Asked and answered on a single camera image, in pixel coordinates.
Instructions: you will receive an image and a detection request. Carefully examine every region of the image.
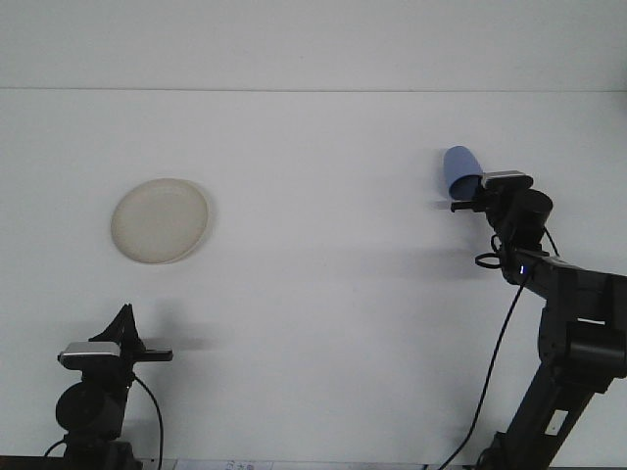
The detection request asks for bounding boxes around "pale blue cup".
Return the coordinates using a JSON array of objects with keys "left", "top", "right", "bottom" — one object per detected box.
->
[{"left": 442, "top": 145, "right": 486, "bottom": 200}]

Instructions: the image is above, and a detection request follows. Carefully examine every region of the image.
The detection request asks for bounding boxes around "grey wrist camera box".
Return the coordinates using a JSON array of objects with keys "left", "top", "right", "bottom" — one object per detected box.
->
[
  {"left": 58, "top": 342, "right": 123, "bottom": 370},
  {"left": 478, "top": 169, "right": 535, "bottom": 191}
]

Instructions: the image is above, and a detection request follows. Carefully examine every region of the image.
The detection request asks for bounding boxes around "pale round plate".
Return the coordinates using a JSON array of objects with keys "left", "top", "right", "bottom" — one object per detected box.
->
[{"left": 110, "top": 177, "right": 213, "bottom": 266}]

